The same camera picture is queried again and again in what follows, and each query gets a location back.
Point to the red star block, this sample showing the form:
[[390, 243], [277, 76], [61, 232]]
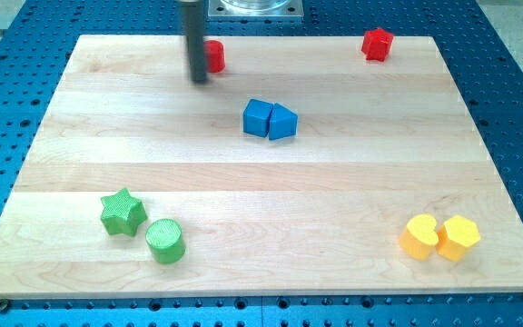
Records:
[[376, 44]]

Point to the red cylinder block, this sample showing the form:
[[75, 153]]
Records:
[[214, 51]]

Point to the yellow hexagon block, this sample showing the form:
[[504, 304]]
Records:
[[456, 237]]

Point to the green star block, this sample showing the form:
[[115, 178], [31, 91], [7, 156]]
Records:
[[122, 213]]

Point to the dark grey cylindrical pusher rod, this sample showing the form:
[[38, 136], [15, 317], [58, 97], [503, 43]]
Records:
[[192, 15]]

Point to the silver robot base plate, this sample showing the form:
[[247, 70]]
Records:
[[254, 9]]

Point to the light wooden board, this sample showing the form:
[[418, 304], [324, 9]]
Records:
[[320, 212]]

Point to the blue triangle block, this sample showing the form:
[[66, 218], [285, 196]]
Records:
[[283, 122]]

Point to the yellow heart block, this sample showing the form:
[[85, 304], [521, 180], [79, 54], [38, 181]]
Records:
[[419, 237]]

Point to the green cylinder block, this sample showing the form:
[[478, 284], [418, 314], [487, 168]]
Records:
[[165, 240]]

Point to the blue cube block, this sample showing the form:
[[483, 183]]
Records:
[[256, 117]]

